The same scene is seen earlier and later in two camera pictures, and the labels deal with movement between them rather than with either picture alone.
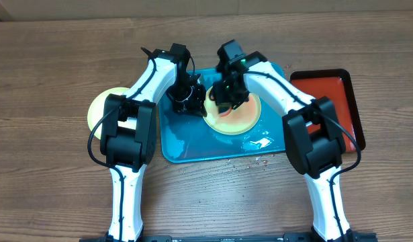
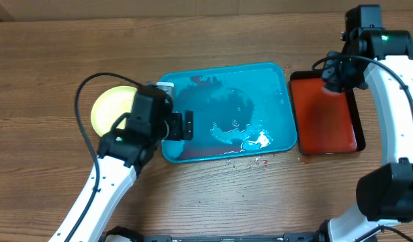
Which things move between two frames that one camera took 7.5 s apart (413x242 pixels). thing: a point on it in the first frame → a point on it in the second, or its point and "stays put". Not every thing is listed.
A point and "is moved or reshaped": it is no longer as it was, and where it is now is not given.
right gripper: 224,100 → 330,77
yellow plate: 240,121 is moved or reshaped
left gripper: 197,107 → 175,132
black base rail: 299,237 stays put
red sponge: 225,113 → 331,92
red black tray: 336,84 stays put
